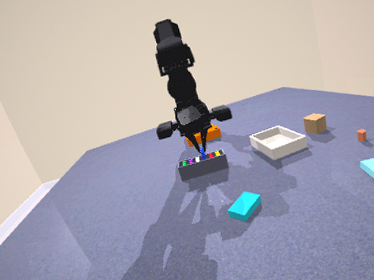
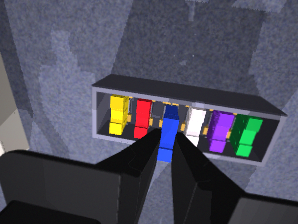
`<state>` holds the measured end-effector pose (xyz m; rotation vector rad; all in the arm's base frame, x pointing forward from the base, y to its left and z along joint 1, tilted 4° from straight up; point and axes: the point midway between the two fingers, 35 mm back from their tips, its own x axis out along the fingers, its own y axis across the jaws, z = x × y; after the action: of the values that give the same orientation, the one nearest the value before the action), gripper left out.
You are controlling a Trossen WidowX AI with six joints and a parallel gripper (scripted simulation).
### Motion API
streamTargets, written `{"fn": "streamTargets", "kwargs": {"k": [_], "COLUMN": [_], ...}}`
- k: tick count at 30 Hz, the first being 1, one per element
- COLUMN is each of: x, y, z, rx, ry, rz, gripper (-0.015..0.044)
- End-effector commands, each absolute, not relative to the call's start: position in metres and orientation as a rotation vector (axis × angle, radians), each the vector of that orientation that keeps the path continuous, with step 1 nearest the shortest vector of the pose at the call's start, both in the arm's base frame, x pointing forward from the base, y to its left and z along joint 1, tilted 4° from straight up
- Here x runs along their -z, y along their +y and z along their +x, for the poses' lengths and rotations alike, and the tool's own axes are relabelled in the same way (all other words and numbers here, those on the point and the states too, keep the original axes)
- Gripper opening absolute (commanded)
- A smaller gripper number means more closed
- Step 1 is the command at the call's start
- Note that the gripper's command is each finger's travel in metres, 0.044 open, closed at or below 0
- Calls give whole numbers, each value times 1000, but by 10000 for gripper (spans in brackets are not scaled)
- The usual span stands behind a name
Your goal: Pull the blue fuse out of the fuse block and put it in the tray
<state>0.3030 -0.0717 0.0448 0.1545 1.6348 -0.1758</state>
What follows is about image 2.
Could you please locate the white rectangular tray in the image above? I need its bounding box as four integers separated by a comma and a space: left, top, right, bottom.
0, 53, 29, 156

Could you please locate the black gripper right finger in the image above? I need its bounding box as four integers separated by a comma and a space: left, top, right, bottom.
171, 132, 298, 224

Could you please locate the white fuse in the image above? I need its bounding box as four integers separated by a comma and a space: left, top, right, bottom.
184, 106, 206, 147

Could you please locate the red fuse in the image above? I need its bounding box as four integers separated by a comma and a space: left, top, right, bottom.
134, 98, 152, 138

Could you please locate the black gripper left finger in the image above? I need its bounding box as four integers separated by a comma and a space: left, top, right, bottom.
0, 128, 162, 224

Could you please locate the grey fuse block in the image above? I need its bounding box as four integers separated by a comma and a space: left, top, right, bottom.
91, 74, 288, 167

